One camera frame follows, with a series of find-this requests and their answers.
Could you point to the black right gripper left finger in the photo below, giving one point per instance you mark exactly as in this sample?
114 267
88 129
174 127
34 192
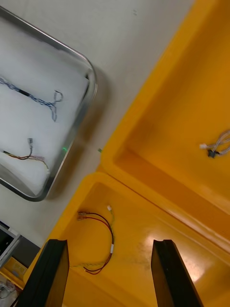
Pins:
48 275

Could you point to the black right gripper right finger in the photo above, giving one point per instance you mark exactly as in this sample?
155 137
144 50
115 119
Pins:
172 275

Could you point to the yellow box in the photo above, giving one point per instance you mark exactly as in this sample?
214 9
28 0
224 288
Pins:
14 271

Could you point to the grey metal box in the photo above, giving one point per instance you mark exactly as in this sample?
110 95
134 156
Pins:
9 242

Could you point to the yellow-orange plastic bin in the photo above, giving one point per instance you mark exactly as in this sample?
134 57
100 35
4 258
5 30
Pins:
134 216
179 96

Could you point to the steel tray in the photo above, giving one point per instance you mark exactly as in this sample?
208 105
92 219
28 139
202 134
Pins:
93 88

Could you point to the white sheet liner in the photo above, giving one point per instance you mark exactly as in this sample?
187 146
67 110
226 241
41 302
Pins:
36 60

